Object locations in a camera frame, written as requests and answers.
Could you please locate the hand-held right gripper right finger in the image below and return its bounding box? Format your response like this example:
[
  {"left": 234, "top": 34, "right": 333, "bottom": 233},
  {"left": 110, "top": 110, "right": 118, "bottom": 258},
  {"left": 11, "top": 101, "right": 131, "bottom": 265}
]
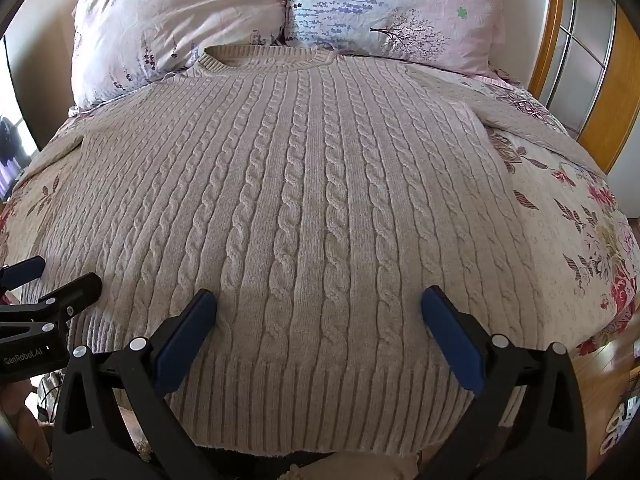
[{"left": 421, "top": 285, "right": 588, "bottom": 480}]

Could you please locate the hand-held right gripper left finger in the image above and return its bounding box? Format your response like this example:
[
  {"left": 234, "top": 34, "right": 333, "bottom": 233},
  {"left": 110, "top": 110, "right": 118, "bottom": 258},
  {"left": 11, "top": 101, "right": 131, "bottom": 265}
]
[{"left": 52, "top": 289, "right": 221, "bottom": 480}]

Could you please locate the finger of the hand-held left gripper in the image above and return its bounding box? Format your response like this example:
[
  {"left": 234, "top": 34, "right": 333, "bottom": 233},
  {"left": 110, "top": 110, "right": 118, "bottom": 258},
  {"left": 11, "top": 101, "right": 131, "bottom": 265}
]
[
  {"left": 0, "top": 272, "right": 104, "bottom": 325},
  {"left": 0, "top": 256, "right": 47, "bottom": 292}
]

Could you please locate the beige cable-knit sweater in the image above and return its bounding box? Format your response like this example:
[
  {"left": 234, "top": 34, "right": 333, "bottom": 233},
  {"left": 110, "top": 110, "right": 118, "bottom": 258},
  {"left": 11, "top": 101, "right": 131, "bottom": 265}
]
[{"left": 20, "top": 44, "right": 571, "bottom": 461}]

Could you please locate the dark cloth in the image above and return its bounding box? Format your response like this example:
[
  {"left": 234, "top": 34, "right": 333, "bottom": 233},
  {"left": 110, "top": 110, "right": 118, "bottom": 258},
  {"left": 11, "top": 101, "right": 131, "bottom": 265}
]
[{"left": 0, "top": 115, "right": 41, "bottom": 201}]

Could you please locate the floral bed sheet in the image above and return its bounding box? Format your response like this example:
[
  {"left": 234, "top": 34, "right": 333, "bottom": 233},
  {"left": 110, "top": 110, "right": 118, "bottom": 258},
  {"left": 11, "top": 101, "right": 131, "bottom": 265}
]
[{"left": 0, "top": 72, "right": 640, "bottom": 361}]

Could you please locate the white plastic object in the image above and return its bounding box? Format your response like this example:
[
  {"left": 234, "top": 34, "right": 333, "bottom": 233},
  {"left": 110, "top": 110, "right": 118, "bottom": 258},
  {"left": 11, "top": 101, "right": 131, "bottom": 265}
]
[{"left": 597, "top": 395, "right": 640, "bottom": 456}]

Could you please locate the pink and blue floral pillow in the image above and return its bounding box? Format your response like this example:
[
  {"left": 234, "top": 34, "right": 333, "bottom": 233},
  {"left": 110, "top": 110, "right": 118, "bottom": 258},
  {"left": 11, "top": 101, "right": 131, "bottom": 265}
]
[{"left": 284, "top": 0, "right": 508, "bottom": 78}]

